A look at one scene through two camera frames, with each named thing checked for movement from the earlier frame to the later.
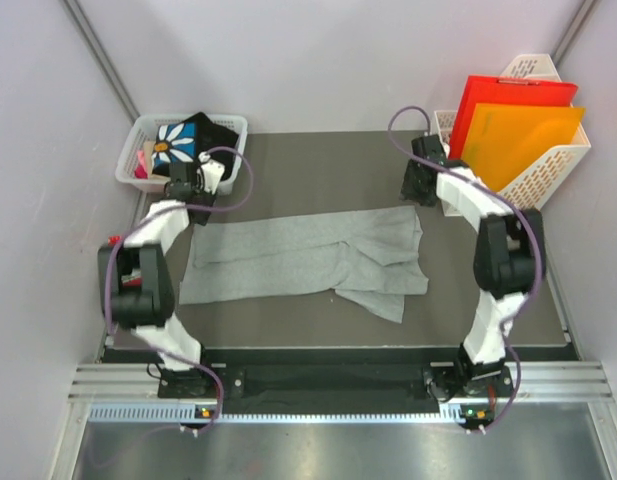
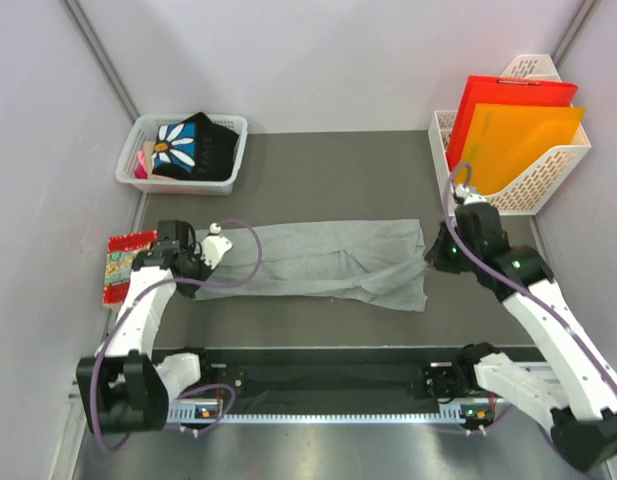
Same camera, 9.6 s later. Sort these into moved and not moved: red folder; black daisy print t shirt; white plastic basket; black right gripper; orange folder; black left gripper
Moved: black left gripper; black right gripper
Not moved: orange folder; black daisy print t shirt; white plastic basket; red folder
